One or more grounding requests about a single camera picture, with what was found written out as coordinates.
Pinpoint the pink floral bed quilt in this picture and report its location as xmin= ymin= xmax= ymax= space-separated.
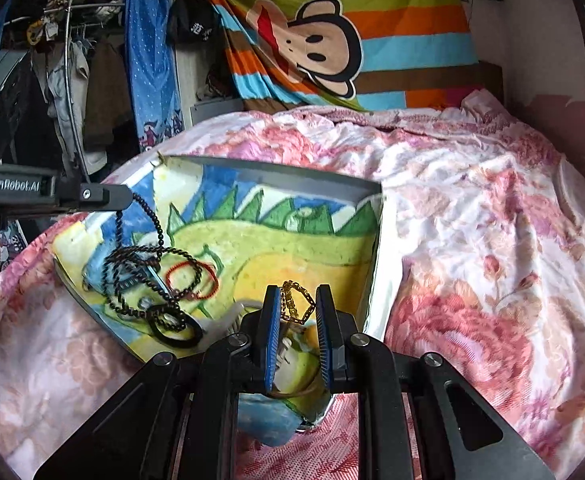
xmin=0 ymin=90 xmax=585 ymax=479

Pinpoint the blue polka dot curtain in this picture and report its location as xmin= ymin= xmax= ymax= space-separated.
xmin=124 ymin=0 xmax=184 ymax=151

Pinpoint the black hair tie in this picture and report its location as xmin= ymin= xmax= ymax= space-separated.
xmin=147 ymin=302 xmax=206 ymax=351

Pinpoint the black bead necklace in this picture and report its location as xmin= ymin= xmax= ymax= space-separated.
xmin=100 ymin=192 xmax=207 ymax=351

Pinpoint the gold chain bracelet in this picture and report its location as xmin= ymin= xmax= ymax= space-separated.
xmin=278 ymin=279 xmax=319 ymax=326

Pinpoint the striped monkey cartoon blanket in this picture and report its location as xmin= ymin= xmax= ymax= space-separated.
xmin=209 ymin=0 xmax=483 ymax=113

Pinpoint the light blue wrist watch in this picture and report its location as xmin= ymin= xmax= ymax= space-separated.
xmin=82 ymin=240 xmax=175 ymax=321

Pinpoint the black cap on hook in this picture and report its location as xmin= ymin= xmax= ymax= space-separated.
xmin=166 ymin=0 xmax=221 ymax=47

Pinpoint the dinosaur painted shallow box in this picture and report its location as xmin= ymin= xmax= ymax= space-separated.
xmin=53 ymin=156 xmax=383 ymax=446

